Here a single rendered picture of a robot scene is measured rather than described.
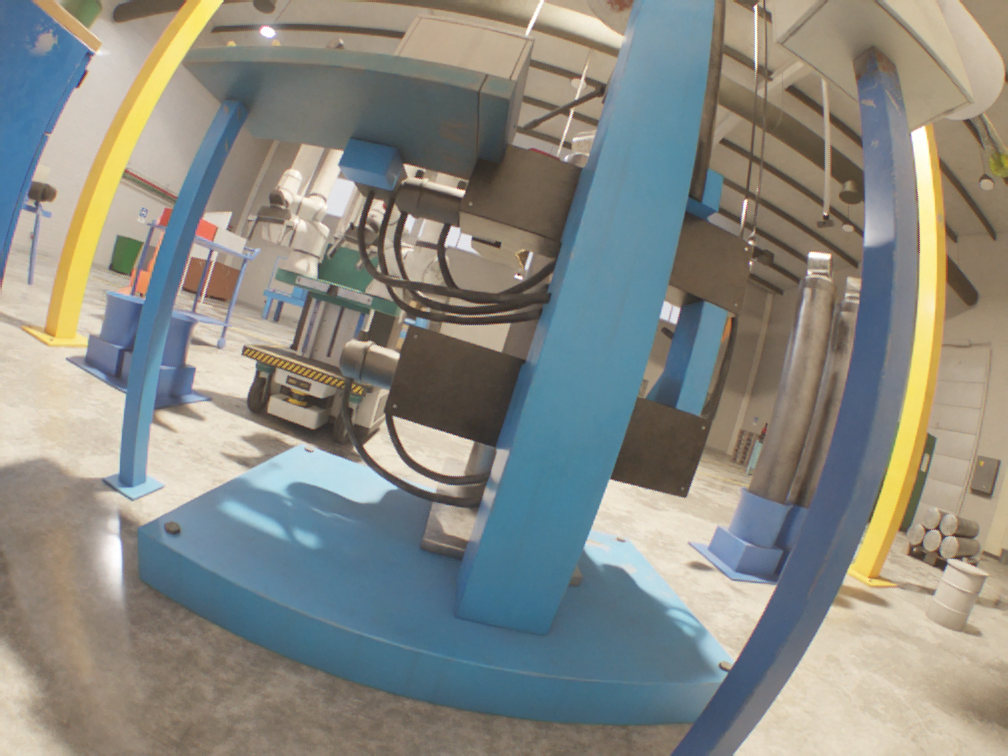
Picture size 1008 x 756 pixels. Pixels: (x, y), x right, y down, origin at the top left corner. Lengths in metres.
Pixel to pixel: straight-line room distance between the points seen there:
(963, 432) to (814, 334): 9.86
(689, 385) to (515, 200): 0.58
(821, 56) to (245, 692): 1.30
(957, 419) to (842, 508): 11.53
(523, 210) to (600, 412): 0.49
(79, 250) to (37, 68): 1.92
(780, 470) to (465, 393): 1.59
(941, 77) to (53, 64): 1.41
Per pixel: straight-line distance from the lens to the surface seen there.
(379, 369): 1.08
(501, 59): 0.83
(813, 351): 2.17
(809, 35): 0.75
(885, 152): 0.61
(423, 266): 1.92
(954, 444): 11.86
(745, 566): 2.12
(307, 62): 0.91
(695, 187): 1.02
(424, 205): 1.14
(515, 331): 1.52
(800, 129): 7.79
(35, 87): 0.95
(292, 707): 0.73
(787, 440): 2.10
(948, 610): 2.81
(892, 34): 0.75
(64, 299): 2.78
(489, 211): 0.95
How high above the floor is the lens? 0.58
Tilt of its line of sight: 1 degrees down
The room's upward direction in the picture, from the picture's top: 17 degrees clockwise
